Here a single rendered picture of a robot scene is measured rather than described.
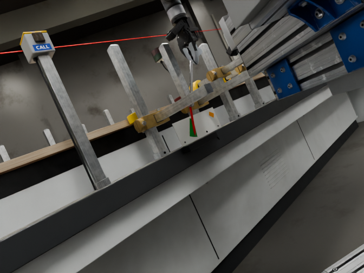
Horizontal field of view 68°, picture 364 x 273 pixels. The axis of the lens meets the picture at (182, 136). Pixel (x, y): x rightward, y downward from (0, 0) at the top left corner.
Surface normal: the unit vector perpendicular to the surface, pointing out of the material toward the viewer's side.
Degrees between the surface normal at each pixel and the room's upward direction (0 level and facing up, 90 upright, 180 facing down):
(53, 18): 90
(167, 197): 90
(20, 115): 90
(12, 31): 90
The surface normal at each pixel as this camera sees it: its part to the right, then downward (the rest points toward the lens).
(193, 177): 0.60, -0.26
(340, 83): -0.89, 0.41
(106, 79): 0.20, -0.07
